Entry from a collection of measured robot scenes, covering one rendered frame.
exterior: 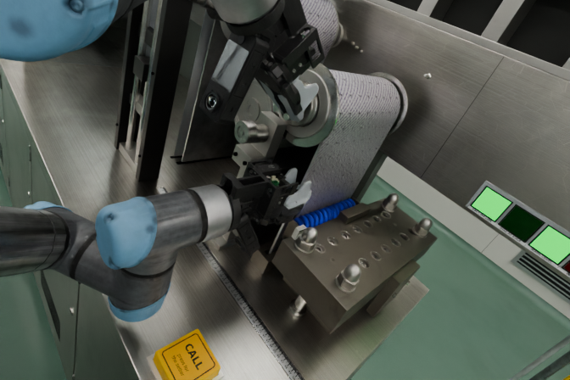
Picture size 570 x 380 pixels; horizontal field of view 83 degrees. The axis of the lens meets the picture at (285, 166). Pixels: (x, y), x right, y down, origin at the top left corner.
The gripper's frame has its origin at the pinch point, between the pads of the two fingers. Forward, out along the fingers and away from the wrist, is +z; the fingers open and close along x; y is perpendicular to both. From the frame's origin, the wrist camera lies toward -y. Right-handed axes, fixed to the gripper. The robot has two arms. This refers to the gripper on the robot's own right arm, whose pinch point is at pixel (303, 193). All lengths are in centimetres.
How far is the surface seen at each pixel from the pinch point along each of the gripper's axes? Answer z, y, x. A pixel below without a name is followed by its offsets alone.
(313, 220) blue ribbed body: 2.8, -5.0, -3.1
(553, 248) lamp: 29.3, 9.0, -36.3
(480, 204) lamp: 29.3, 8.1, -22.6
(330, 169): 4.9, 5.4, -0.3
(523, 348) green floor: 195, -109, -85
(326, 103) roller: -3.5, 18.6, 1.4
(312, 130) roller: -3.5, 13.4, 1.7
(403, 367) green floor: 101, -109, -39
